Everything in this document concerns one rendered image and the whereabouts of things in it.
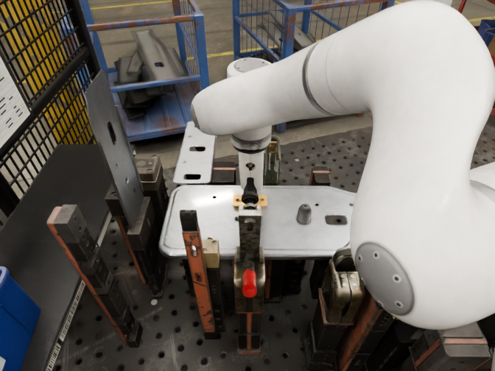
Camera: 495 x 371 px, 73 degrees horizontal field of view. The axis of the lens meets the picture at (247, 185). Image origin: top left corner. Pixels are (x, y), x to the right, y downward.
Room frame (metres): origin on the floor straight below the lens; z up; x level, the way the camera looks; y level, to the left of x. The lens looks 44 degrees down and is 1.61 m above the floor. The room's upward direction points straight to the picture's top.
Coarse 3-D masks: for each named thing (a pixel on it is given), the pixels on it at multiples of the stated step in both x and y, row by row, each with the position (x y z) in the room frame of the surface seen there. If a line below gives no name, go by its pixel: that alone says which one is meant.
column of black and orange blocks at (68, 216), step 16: (64, 208) 0.37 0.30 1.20; (48, 224) 0.34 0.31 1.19; (64, 224) 0.34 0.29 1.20; (80, 224) 0.36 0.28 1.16; (64, 240) 0.34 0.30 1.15; (80, 240) 0.35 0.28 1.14; (80, 256) 0.34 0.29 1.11; (96, 256) 0.36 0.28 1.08; (80, 272) 0.34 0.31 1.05; (96, 272) 0.34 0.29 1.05; (96, 288) 0.34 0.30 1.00; (112, 288) 0.36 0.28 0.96; (112, 304) 0.34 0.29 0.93; (128, 304) 0.38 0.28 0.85; (112, 320) 0.34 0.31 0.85; (128, 320) 0.35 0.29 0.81; (128, 336) 0.34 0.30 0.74
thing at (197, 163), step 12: (192, 132) 0.86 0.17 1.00; (192, 144) 0.80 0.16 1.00; (204, 144) 0.80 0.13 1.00; (180, 156) 0.75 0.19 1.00; (192, 156) 0.75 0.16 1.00; (204, 156) 0.75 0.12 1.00; (180, 168) 0.69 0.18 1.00; (192, 168) 0.69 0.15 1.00; (204, 168) 0.69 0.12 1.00; (180, 180) 0.64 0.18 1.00; (192, 180) 0.64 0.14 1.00; (204, 180) 0.64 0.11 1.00
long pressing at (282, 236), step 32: (192, 192) 0.60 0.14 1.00; (224, 192) 0.60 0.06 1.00; (288, 192) 0.60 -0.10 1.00; (320, 192) 0.60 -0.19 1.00; (224, 224) 0.50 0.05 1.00; (288, 224) 0.50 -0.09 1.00; (320, 224) 0.50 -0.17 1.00; (224, 256) 0.41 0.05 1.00; (288, 256) 0.41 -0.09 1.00; (320, 256) 0.41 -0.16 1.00
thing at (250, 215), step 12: (252, 192) 0.38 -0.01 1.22; (252, 204) 0.37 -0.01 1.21; (240, 216) 0.34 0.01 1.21; (252, 216) 0.34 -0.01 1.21; (240, 228) 0.35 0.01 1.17; (252, 228) 0.33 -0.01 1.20; (240, 240) 0.35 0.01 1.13; (252, 240) 0.35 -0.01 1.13; (240, 252) 0.36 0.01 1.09; (252, 252) 0.36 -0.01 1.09
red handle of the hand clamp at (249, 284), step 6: (246, 258) 0.34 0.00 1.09; (252, 258) 0.34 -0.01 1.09; (246, 264) 0.32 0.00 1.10; (252, 264) 0.32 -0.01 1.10; (246, 270) 0.30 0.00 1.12; (252, 270) 0.30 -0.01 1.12; (246, 276) 0.28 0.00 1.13; (252, 276) 0.28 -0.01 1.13; (246, 282) 0.27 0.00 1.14; (252, 282) 0.27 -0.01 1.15; (246, 288) 0.26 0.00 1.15; (252, 288) 0.26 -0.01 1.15; (246, 294) 0.25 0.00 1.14; (252, 294) 0.25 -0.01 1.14
